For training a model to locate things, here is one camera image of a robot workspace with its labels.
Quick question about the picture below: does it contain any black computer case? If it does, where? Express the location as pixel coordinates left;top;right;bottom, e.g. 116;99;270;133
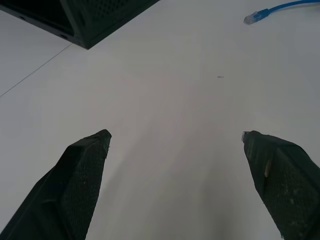
0;0;161;50

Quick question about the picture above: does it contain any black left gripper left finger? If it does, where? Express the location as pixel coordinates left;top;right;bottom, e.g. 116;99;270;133
0;129;113;240

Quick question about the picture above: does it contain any blue ethernet cable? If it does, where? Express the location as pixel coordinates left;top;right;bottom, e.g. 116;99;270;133
243;0;320;26

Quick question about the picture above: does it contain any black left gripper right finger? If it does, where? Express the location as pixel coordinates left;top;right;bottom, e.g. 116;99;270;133
241;130;320;240

